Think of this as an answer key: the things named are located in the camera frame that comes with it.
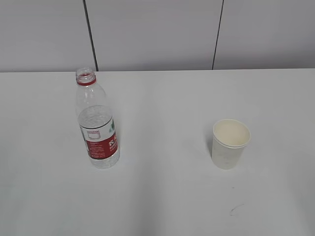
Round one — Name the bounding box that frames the clear plastic water bottle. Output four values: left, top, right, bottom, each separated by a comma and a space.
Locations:
75, 67, 120, 169

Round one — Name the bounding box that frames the white paper cup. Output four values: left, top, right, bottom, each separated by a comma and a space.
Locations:
211, 119, 251, 170

